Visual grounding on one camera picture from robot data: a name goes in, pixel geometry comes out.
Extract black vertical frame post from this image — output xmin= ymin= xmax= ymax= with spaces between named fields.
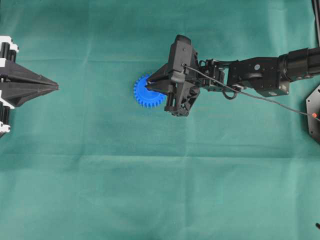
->
xmin=311 ymin=0 xmax=320 ymax=46

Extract green cloth table cover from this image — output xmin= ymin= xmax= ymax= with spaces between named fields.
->
xmin=0 ymin=0 xmax=320 ymax=240

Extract blue plastic gear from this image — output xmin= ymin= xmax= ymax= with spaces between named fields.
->
xmin=133 ymin=73 xmax=166 ymax=108

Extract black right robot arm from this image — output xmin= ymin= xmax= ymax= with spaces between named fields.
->
xmin=145 ymin=34 xmax=320 ymax=117

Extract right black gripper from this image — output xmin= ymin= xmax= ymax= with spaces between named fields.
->
xmin=145 ymin=34 xmax=200 ymax=117

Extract thin black cable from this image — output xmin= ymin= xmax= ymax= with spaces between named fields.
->
xmin=182 ymin=63 xmax=316 ymax=118

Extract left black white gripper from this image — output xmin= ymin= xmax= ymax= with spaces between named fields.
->
xmin=0 ymin=35 xmax=59 ymax=137

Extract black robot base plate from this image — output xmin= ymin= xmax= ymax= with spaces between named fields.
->
xmin=305 ymin=85 xmax=320 ymax=144

